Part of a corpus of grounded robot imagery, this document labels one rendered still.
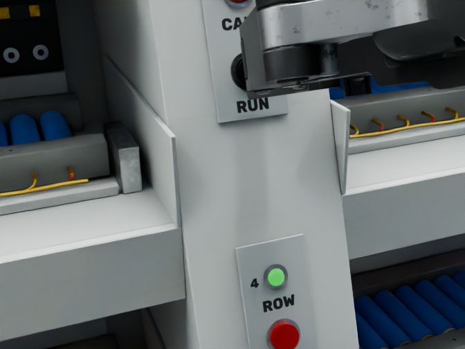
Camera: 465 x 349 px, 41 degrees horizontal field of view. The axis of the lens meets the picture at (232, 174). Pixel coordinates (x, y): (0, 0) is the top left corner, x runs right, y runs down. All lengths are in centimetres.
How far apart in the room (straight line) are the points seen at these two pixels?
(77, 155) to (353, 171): 17
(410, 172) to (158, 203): 15
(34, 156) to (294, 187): 15
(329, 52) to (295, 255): 21
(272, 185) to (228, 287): 6
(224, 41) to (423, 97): 18
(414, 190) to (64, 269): 20
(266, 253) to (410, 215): 10
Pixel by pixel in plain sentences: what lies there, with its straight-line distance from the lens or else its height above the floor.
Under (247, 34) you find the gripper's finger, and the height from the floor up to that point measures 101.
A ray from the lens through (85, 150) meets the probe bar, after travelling 38.
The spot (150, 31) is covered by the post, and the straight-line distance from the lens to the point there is 33.
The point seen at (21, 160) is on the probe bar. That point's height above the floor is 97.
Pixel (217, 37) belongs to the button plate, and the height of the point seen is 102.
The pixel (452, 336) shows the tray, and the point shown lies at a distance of 52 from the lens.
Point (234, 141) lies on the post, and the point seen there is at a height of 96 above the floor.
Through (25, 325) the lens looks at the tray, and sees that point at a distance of 34.
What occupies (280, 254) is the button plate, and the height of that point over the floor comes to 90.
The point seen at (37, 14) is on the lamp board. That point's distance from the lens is 48.
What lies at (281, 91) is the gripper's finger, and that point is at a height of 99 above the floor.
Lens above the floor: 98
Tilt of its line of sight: 6 degrees down
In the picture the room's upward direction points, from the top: 8 degrees counter-clockwise
